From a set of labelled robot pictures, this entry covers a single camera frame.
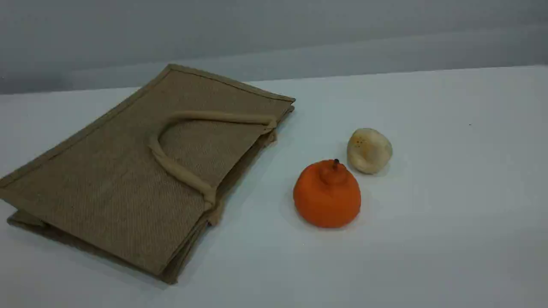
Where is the brown jute tote bag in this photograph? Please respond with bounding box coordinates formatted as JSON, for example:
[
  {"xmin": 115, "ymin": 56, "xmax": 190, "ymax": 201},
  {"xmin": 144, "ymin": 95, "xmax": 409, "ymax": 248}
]
[{"xmin": 0, "ymin": 63, "xmax": 296, "ymax": 285}]

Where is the orange mandarin with stem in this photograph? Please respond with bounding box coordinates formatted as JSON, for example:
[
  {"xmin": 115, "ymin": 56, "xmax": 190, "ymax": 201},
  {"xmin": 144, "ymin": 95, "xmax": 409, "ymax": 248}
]
[{"xmin": 293, "ymin": 159, "xmax": 361, "ymax": 229}]

